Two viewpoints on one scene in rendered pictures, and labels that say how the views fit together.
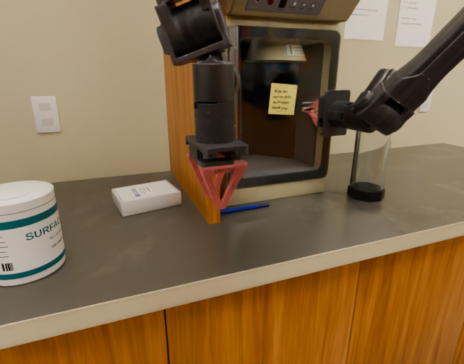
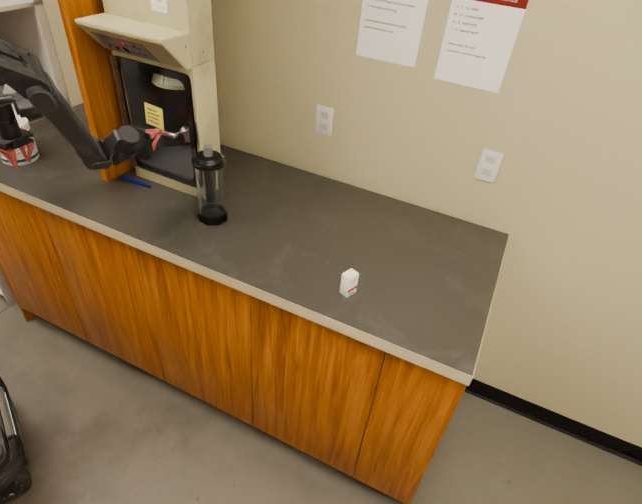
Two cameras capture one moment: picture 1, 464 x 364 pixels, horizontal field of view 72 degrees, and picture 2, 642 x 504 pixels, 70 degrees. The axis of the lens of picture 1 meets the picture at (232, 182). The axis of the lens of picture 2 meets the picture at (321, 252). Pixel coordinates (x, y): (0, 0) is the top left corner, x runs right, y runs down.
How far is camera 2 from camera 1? 1.67 m
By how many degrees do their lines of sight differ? 42
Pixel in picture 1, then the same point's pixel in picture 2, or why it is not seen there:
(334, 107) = not seen: hidden behind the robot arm
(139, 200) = not seen: hidden behind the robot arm
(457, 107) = (558, 196)
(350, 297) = (136, 265)
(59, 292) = (7, 174)
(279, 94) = (151, 112)
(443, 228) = (177, 257)
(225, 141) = (4, 139)
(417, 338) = (204, 335)
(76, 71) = not seen: hidden behind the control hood
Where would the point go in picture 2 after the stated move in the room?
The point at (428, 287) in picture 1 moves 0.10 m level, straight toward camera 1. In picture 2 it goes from (200, 301) to (169, 302)
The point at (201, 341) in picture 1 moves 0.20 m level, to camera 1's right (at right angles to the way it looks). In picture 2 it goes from (59, 232) to (81, 259)
